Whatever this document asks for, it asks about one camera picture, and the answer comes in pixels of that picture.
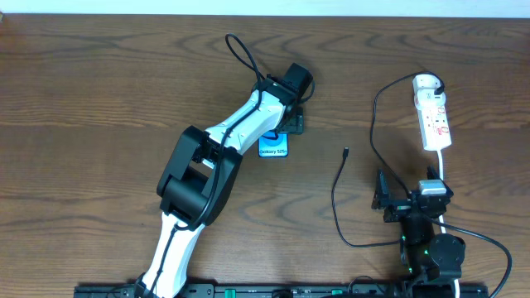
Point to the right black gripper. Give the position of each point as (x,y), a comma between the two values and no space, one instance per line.
(402,208)

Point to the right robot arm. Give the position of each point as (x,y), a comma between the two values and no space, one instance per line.
(434,259)

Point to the white power strip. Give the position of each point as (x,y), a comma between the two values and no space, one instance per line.
(434,126)

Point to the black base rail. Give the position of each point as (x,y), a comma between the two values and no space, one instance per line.
(197,290)

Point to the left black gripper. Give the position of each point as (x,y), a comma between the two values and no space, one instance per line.
(294,124)

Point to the blue Galaxy smartphone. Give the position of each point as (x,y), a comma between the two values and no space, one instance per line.
(273,145)

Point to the white USB charger plug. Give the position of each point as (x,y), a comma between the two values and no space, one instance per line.
(428,81)

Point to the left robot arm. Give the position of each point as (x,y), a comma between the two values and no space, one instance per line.
(199,177)

